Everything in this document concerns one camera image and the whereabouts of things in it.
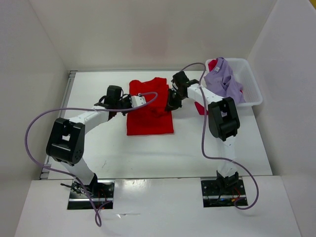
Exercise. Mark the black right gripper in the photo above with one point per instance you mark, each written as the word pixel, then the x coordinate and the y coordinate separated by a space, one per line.
pixel 173 98

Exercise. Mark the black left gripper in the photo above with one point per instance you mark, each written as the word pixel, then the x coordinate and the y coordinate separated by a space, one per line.
pixel 124 105

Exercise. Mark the red t shirt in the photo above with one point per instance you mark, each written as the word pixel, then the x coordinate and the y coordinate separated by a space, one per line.
pixel 152 119

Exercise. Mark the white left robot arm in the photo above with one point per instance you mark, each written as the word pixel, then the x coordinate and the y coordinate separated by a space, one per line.
pixel 66 142

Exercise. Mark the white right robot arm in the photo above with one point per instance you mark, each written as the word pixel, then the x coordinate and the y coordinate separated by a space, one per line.
pixel 222 117

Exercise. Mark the lilac t shirt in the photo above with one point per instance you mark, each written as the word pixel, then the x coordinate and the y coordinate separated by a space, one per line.
pixel 221 80

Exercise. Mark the white plastic basket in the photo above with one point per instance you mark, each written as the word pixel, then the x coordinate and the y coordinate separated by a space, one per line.
pixel 244 75

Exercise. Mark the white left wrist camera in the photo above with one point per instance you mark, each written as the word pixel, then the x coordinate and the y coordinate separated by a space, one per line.
pixel 137 101

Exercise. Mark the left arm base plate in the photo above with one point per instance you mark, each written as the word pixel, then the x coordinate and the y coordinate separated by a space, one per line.
pixel 102 198

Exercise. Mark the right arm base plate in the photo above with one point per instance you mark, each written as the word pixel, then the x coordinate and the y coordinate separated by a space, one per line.
pixel 212 196

